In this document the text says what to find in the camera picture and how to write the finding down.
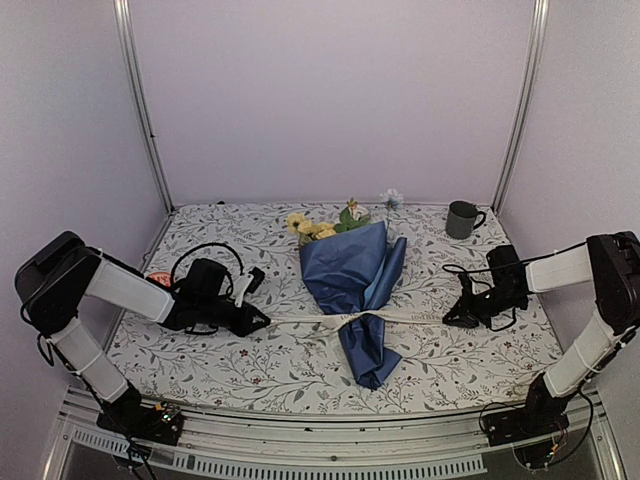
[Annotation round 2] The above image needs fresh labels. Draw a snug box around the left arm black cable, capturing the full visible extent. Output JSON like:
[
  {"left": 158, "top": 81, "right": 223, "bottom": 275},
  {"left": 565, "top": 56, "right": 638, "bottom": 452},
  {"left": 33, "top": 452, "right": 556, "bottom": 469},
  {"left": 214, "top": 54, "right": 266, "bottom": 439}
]
[{"left": 169, "top": 242, "right": 245, "bottom": 286}]

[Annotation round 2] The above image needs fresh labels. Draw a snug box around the aluminium frame post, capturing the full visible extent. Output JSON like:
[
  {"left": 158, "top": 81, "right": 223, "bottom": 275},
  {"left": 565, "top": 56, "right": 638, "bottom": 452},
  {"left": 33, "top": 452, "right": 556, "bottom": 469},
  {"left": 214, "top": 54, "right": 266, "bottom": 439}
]
[
  {"left": 491, "top": 0, "right": 549, "bottom": 216},
  {"left": 113, "top": 0, "right": 175, "bottom": 215}
]

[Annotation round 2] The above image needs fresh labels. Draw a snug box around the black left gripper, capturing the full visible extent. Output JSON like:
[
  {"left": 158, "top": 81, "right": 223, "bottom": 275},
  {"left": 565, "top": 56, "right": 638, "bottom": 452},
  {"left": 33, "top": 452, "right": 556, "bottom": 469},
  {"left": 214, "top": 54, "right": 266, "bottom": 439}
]
[{"left": 197, "top": 296, "right": 268, "bottom": 337}]

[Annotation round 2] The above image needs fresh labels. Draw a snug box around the blue wrapping paper sheet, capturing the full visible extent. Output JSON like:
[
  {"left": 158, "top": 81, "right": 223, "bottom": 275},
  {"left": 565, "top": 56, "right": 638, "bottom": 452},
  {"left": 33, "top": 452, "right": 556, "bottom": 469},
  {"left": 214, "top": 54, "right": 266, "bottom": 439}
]
[{"left": 299, "top": 221, "right": 408, "bottom": 391}]

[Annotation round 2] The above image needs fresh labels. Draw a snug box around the left aluminium frame post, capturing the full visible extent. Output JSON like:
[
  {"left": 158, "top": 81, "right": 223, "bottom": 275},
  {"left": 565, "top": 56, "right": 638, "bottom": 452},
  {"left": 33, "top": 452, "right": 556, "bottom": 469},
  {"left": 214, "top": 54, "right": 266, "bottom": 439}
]
[{"left": 113, "top": 0, "right": 175, "bottom": 215}]

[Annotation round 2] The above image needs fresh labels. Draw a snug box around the white fake flower stem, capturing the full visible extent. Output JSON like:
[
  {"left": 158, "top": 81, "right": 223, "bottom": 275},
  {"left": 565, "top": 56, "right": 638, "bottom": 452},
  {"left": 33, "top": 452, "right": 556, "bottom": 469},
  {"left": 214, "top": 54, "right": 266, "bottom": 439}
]
[{"left": 334, "top": 197, "right": 371, "bottom": 233}]

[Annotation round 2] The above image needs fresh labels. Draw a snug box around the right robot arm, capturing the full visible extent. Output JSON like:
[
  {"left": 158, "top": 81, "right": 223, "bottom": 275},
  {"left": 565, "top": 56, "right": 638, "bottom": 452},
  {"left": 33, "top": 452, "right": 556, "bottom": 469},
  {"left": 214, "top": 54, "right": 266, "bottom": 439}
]
[{"left": 443, "top": 231, "right": 639, "bottom": 436}]

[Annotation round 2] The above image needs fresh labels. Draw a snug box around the right aluminium frame post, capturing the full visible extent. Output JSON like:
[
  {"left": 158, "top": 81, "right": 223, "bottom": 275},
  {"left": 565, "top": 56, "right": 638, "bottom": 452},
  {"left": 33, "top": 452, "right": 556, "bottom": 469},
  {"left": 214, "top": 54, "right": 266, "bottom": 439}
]
[{"left": 491, "top": 0, "right": 549, "bottom": 216}]

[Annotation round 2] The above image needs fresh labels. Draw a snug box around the floral patterned tablecloth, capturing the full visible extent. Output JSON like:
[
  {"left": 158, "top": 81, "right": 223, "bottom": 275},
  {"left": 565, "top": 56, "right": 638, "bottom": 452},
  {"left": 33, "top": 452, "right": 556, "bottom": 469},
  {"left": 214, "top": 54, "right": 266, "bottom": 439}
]
[{"left": 108, "top": 203, "right": 562, "bottom": 416}]

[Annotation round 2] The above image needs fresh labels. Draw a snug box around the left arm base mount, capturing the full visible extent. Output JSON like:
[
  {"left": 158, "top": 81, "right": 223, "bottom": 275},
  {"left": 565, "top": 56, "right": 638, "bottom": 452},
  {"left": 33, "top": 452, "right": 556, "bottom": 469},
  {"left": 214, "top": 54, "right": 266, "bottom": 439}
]
[{"left": 96, "top": 403, "right": 184, "bottom": 446}]

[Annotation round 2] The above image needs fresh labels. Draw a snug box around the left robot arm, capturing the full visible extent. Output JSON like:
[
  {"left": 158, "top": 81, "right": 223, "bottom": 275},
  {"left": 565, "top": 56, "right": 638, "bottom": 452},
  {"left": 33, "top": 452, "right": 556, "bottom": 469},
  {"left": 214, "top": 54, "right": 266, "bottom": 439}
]
[{"left": 14, "top": 231, "right": 271, "bottom": 434}]

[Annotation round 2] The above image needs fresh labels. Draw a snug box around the clear plastic wrap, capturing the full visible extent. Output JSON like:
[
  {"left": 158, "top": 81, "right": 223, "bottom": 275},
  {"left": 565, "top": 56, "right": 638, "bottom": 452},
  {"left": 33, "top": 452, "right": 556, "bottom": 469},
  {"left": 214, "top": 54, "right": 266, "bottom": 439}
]
[{"left": 269, "top": 309, "right": 443, "bottom": 333}]

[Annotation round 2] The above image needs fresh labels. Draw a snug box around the dark grey metal mug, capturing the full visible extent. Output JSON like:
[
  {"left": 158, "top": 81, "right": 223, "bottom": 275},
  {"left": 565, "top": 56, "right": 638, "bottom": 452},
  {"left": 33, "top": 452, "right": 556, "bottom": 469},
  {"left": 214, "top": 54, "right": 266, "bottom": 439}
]
[{"left": 445, "top": 200, "right": 487, "bottom": 240}]

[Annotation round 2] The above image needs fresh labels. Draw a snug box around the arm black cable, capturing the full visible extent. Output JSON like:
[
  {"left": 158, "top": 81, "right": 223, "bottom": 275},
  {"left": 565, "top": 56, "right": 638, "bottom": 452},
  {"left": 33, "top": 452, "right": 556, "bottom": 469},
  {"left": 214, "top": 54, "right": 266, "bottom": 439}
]
[
  {"left": 442, "top": 263, "right": 519, "bottom": 334},
  {"left": 169, "top": 242, "right": 245, "bottom": 286}
]

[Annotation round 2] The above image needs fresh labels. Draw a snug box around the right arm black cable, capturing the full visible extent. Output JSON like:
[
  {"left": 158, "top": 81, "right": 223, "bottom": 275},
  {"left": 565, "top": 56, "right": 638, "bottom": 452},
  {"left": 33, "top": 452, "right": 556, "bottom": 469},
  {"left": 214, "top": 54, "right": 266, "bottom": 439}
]
[{"left": 442, "top": 263, "right": 519, "bottom": 334}]

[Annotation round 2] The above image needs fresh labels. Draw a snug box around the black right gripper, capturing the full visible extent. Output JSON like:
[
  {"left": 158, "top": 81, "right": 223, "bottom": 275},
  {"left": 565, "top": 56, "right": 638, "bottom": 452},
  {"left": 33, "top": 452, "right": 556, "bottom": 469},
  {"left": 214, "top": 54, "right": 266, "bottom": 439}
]
[{"left": 446, "top": 284, "right": 527, "bottom": 328}]

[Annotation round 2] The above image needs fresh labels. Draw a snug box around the pale blue fake flower stem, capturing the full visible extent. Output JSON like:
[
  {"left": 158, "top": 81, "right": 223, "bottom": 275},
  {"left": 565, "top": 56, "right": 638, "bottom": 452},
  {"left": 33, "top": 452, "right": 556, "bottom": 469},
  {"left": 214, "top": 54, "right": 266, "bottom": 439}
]
[{"left": 379, "top": 188, "right": 405, "bottom": 233}]

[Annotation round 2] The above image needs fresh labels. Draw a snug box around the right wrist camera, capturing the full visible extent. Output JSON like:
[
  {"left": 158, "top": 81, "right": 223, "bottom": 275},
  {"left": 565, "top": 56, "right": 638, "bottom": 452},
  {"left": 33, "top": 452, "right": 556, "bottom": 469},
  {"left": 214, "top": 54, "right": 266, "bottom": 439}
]
[{"left": 458, "top": 273, "right": 474, "bottom": 301}]

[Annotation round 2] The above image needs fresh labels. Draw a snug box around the front aluminium rail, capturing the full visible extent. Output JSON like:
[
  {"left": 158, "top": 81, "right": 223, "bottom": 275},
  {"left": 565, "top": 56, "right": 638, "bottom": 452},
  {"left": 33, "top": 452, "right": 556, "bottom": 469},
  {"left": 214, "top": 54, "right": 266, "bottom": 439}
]
[{"left": 42, "top": 388, "right": 632, "bottom": 479}]

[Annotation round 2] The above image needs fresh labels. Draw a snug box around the red patterned small dish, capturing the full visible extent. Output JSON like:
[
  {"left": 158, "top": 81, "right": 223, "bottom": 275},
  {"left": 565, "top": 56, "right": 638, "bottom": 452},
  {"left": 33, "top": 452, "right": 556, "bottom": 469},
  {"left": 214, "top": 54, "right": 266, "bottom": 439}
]
[{"left": 146, "top": 271, "right": 172, "bottom": 288}]

